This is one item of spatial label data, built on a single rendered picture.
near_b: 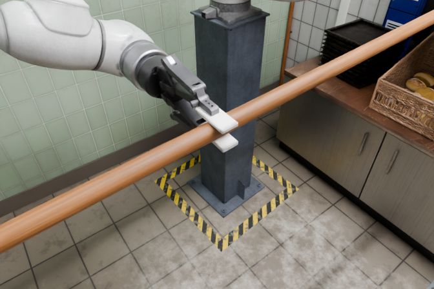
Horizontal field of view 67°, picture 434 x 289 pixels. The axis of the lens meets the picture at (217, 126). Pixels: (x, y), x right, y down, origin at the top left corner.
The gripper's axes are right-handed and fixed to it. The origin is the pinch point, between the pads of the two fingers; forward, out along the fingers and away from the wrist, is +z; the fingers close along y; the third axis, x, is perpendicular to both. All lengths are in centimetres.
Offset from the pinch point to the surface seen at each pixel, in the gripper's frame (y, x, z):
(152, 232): 114, -1, -63
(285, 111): 86, -95, -67
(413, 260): 118, -91, 23
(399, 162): 75, -96, -2
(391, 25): 44, -148, -48
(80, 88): 57, -2, -120
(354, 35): 42, -121, -52
